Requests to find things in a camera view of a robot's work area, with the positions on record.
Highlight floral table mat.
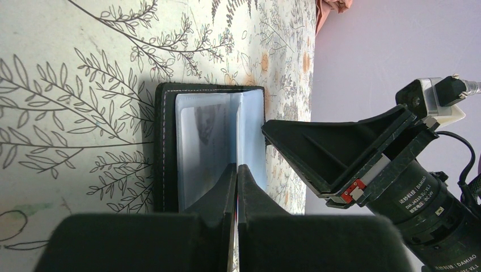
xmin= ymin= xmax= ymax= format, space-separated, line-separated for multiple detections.
xmin=1 ymin=1 xmax=316 ymax=271

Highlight pink cloth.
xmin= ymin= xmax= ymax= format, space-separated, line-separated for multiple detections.
xmin=315 ymin=0 xmax=353 ymax=35

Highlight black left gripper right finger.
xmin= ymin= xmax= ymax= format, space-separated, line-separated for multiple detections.
xmin=237 ymin=165 xmax=411 ymax=271

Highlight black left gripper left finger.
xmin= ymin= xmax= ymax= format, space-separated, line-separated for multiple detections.
xmin=35 ymin=164 xmax=237 ymax=271

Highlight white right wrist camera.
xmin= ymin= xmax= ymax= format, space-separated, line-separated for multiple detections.
xmin=395 ymin=74 xmax=480 ymax=128

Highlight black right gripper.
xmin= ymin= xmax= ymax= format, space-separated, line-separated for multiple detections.
xmin=261 ymin=105 xmax=480 ymax=271

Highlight black leather card holder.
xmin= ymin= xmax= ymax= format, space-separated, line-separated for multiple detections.
xmin=152 ymin=83 xmax=267 ymax=213

